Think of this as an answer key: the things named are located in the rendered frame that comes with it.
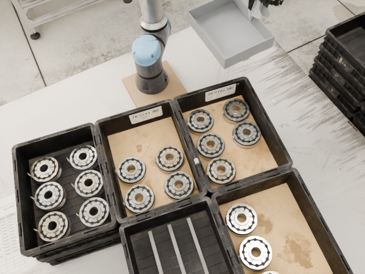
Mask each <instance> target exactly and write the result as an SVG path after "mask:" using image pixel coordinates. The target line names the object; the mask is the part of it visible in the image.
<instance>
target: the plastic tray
mask: <svg viewBox="0 0 365 274"><path fill-rule="evenodd" d="M187 21H188V23H189V24H190V26H191V27H192V28H193V29H194V31H195V32H196V33H197V34H198V36H199V37H200V38H201V40H202V41H203V43H205V45H206V46H207V48H208V49H209V50H210V52H211V53H212V54H213V56H214V57H215V58H216V59H217V61H218V62H219V63H220V65H221V66H222V67H223V68H224V69H227V68H228V67H230V66H232V65H235V64H237V63H239V62H241V61H243V60H245V59H248V58H250V57H252V56H254V55H256V54H258V53H260V52H262V51H264V50H266V49H269V48H271V47H273V42H274V38H275V36H274V35H273V34H272V32H271V31H270V30H269V29H268V28H267V27H266V26H265V25H264V24H263V23H262V22H261V21H260V20H259V19H257V18H255V17H253V19H252V21H251V22H250V20H249V15H248V7H247V6H246V5H245V3H244V2H243V1H242V0H212V1H209V2H207V3H205V4H202V5H200V6H198V7H196V8H193V9H191V10H189V11H187Z"/></svg>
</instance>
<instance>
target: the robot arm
mask: <svg viewBox="0 0 365 274"><path fill-rule="evenodd" d="M139 1H140V7H141V11H142V16H141V18H140V25H141V30H142V33H141V36H140V38H137V39H136V40H135V41H134V43H133V45H132V56H133V59H134V62H135V66H136V70H137V72H136V77H135V83H136V86H137V88H138V90H139V91H140V92H142V93H144V94H147V95H154V94H158V93H160V92H162V91H164V89H165V88H166V87H167V85H168V75H167V72H166V71H165V69H164V68H163V66H162V56H163V53H164V50H165V47H166V44H167V41H168V38H169V36H170V34H171V27H172V26H171V22H170V20H169V18H167V16H166V14H165V13H163V11H162V4H161V0H139ZM283 1H284V0H282V1H281V0H249V2H248V15H249V20H250V22H251V21H252V19H253V17H255V18H257V19H260V18H261V15H262V16H264V17H269V16H270V12H269V9H268V6H269V4H271V5H275V6H278V5H279V4H280V5H282V3H283Z"/></svg>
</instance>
